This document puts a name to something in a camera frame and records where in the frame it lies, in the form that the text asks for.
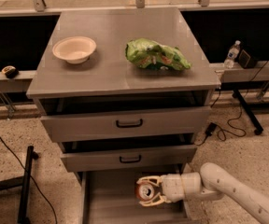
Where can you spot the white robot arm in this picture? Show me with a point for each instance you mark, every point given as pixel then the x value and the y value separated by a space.
pixel 210 183

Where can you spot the grey bottom drawer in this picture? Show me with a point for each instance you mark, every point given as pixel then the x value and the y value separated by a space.
pixel 109 198

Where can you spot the white paper bowl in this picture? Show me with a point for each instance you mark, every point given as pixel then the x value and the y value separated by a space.
pixel 75 49

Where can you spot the black tape measure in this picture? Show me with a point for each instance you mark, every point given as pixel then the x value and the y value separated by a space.
pixel 10 71

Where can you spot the grey metal drawer cabinet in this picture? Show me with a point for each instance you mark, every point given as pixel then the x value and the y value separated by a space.
pixel 107 82

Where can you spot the green chip bag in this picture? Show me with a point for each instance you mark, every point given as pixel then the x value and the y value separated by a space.
pixel 149 54

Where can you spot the black stand leg left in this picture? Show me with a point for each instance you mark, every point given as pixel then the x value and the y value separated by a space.
pixel 24 183

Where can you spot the grey top drawer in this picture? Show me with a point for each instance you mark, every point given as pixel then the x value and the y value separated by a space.
pixel 109 125

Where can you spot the black stand leg right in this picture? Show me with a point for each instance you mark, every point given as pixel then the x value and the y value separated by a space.
pixel 258 128

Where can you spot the grey drawer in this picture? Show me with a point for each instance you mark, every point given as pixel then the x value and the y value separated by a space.
pixel 127 158
pixel 109 198
pixel 109 125

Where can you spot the clear water bottle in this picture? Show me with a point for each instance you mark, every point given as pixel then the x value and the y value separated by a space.
pixel 232 54

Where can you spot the black stand leg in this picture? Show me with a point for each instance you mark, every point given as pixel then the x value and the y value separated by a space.
pixel 24 183
pixel 258 128

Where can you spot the small black box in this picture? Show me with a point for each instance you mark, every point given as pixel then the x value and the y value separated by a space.
pixel 246 60

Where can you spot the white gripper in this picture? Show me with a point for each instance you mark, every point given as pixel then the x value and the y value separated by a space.
pixel 172 188

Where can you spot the grey middle drawer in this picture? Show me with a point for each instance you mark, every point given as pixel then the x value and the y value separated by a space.
pixel 127 158

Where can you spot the red coke can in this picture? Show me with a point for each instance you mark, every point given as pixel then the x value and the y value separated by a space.
pixel 144 191

